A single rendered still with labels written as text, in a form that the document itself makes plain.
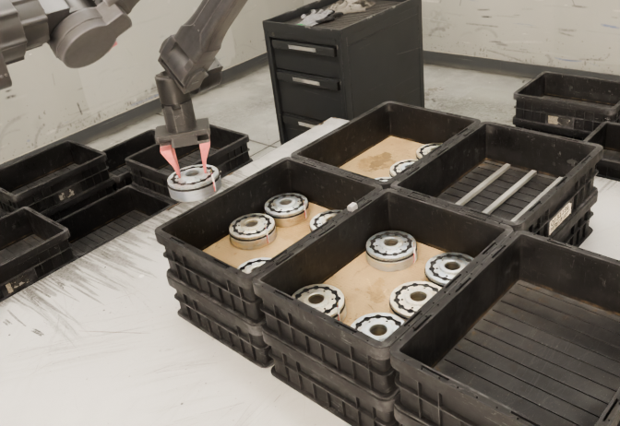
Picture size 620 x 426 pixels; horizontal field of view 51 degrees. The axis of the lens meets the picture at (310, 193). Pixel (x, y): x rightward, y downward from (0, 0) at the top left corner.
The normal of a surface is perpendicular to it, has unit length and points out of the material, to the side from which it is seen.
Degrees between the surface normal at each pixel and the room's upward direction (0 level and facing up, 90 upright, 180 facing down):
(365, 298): 0
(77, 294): 0
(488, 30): 90
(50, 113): 90
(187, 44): 80
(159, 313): 0
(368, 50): 90
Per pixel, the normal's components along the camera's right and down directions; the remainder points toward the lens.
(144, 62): 0.74, 0.25
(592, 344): -0.11, -0.87
